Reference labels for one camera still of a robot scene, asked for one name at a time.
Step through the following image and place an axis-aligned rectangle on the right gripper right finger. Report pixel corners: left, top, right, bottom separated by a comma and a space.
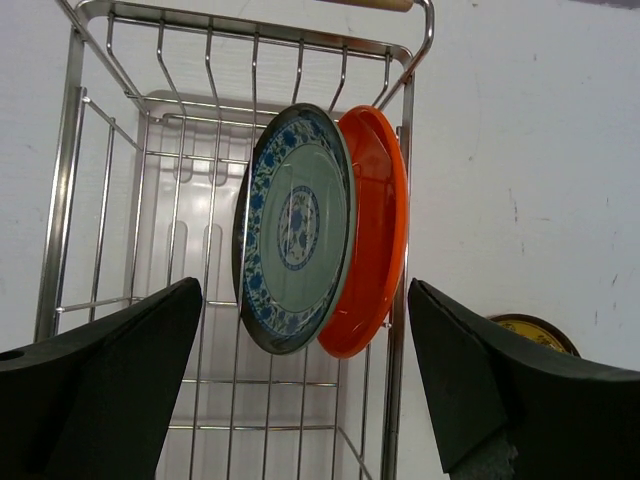
408, 279, 639, 479

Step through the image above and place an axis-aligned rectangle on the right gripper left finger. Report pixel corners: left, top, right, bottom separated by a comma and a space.
1, 277, 202, 479

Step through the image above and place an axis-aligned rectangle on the yellow patterned plate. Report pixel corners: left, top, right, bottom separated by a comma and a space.
488, 313, 580, 357

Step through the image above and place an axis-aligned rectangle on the orange plate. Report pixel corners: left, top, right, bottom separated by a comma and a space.
318, 105, 409, 359

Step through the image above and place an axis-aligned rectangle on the teal patterned plate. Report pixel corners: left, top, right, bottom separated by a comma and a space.
232, 103, 357, 355

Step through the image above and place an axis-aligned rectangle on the metal wire dish rack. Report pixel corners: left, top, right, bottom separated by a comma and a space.
35, 1, 435, 479

